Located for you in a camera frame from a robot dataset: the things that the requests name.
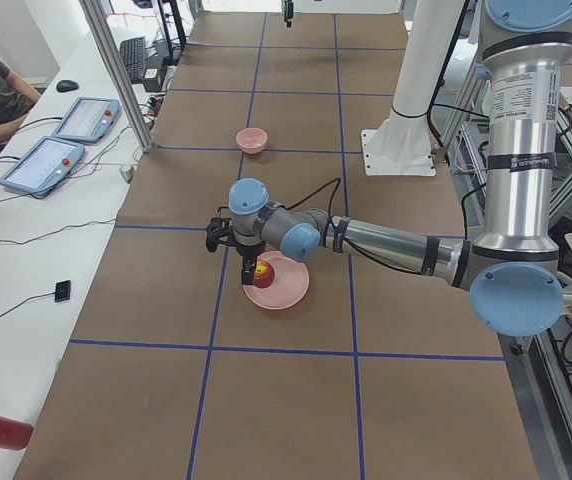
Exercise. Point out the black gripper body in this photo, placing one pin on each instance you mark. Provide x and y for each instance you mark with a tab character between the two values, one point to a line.
249	252

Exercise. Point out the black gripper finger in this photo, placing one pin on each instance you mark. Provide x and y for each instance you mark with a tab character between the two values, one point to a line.
247	272

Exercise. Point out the red apple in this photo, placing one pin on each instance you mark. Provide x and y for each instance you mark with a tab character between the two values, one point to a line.
264	274

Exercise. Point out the pink bowl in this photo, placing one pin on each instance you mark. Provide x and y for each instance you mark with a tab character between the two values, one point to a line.
252	140

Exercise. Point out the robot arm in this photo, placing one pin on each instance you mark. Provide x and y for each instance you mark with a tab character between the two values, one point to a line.
509	269

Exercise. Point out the pink plate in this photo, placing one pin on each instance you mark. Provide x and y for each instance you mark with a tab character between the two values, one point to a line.
290	285

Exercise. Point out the black square sensor pad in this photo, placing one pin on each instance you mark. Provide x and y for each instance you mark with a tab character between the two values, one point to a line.
62	291

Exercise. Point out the far blue teach pendant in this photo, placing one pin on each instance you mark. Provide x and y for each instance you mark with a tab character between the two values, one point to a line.
88	120

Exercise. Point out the blue teach pendant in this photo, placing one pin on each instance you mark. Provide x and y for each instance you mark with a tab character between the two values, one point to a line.
88	120
43	167

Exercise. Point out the near blue teach pendant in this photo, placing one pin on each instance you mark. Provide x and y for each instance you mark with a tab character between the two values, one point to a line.
43	167

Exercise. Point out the black keyboard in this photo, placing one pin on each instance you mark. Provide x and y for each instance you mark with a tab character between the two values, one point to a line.
133	55

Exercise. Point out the black computer mouse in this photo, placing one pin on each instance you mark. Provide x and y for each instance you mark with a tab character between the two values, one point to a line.
66	85

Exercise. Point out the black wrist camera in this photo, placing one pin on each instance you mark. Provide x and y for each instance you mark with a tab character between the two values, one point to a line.
217	233

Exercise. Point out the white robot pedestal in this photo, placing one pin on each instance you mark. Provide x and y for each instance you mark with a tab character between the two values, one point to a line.
401	145

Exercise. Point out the aluminium frame post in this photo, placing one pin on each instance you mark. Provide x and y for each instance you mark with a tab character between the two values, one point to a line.
105	42

